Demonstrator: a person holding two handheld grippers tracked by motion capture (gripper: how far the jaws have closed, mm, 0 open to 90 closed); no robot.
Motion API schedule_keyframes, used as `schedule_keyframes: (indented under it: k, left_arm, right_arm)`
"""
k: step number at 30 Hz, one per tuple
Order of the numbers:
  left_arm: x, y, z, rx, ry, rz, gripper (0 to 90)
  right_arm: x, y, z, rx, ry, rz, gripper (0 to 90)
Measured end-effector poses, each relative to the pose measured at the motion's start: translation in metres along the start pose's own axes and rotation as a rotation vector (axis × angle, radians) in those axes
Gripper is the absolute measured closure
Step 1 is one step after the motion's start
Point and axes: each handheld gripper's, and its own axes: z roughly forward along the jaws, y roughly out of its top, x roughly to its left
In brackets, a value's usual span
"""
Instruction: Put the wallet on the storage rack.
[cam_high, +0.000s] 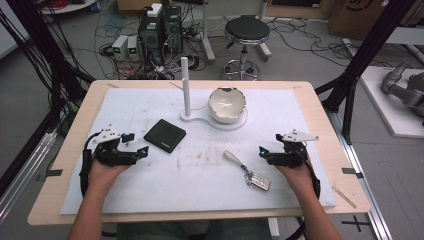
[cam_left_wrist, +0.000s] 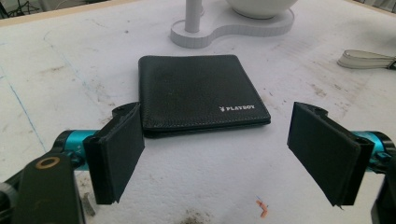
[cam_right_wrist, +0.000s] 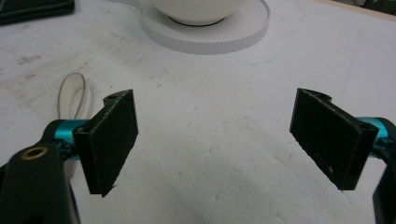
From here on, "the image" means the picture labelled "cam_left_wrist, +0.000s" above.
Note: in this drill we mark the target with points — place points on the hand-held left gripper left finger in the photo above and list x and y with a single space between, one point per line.
116 155

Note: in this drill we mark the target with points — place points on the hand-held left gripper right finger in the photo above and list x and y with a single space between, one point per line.
327 149

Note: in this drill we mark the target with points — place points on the black leather wallet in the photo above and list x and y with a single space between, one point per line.
199 93

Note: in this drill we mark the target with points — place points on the orange scrap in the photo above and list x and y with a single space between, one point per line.
262 209

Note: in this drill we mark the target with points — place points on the white stand base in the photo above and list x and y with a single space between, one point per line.
230 29

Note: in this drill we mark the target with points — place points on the white bowl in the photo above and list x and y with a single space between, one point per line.
261 6

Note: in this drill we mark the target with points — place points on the white post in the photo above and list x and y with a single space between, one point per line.
193 15

